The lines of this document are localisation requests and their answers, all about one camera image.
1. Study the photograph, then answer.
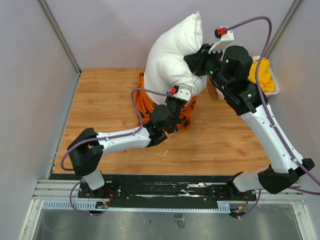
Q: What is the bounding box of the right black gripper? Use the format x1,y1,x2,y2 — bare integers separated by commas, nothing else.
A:
183,44,232,94

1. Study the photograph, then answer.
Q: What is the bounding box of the orange monogram pillowcase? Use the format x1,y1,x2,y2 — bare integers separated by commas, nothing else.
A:
134,70,198,131

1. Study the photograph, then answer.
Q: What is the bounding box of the white pillow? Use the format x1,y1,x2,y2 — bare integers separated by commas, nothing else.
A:
143,12,207,97

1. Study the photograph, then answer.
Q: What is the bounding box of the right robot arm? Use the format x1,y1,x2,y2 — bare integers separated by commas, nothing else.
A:
183,44,315,200

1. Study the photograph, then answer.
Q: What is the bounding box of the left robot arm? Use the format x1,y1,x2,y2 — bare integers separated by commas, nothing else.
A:
67,96,188,198

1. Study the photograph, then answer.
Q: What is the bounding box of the white plastic bin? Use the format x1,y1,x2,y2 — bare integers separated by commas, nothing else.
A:
215,56,280,101

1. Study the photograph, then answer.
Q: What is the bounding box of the yellow cloth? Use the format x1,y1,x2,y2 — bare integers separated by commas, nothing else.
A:
248,56,275,93

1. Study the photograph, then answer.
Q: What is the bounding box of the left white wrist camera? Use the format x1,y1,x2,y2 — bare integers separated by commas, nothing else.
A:
169,84,192,102

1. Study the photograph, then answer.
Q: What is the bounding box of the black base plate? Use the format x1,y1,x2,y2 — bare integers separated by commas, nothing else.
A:
77,174,258,210

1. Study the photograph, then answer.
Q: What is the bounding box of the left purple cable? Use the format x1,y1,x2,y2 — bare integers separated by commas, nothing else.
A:
60,87,176,217

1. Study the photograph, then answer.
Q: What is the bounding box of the purple cable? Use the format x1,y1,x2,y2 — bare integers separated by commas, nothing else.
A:
224,15,320,220
60,87,176,217

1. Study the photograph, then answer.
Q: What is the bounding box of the right aluminium frame post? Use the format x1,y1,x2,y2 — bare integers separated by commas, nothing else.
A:
264,0,304,58

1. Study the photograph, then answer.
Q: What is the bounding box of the aluminium frame post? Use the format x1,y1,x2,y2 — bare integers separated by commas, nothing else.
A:
264,0,304,58
37,0,82,75

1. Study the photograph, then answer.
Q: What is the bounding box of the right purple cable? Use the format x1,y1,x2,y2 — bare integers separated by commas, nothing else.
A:
224,15,320,220

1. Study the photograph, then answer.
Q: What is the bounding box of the white slotted cable duct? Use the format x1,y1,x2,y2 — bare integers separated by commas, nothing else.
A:
42,200,231,214

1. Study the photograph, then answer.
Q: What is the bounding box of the left aluminium frame post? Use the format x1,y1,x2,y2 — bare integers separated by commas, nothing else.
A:
37,0,82,75

